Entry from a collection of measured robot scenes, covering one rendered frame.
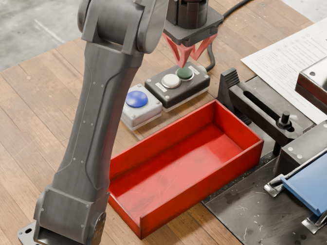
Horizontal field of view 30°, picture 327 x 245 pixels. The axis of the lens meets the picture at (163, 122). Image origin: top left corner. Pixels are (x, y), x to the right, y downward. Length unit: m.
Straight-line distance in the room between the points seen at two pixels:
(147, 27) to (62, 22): 2.08
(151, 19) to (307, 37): 0.64
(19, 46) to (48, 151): 1.65
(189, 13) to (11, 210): 0.42
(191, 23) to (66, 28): 1.75
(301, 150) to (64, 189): 0.38
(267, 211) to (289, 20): 0.51
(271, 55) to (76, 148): 0.59
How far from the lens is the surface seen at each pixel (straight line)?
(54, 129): 1.08
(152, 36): 0.74
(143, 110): 1.06
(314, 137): 0.99
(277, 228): 0.97
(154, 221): 0.92
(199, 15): 1.02
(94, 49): 0.74
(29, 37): 2.72
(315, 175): 0.93
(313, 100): 0.86
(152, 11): 0.72
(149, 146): 1.00
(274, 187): 0.91
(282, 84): 1.19
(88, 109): 0.75
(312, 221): 0.89
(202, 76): 1.14
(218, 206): 0.98
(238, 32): 1.29
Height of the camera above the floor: 1.70
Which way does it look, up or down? 47 degrees down
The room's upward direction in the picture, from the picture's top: 3 degrees clockwise
